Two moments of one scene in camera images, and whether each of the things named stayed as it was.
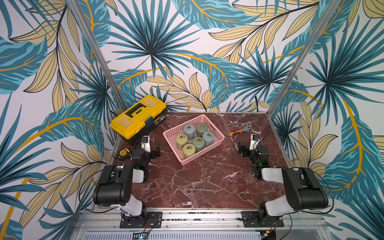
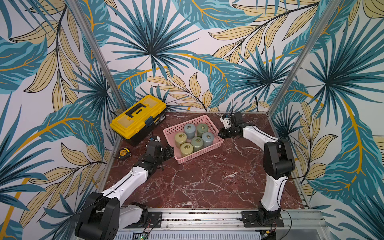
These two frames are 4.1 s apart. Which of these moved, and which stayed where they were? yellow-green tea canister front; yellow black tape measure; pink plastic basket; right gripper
Moved: yellow-green tea canister front; right gripper
Stayed: pink plastic basket; yellow black tape measure
